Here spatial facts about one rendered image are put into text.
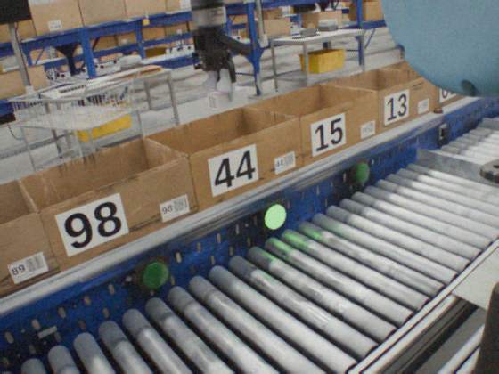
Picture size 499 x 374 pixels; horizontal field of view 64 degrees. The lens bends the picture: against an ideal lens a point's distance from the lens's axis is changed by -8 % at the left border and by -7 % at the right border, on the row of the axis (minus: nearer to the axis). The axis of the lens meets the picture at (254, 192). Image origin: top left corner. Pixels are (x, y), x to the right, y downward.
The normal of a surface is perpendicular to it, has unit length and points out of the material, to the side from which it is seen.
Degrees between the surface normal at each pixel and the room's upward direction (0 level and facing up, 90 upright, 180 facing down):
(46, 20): 90
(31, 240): 90
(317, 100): 90
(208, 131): 90
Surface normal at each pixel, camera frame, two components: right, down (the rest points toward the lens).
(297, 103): 0.61, 0.27
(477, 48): -0.90, 0.31
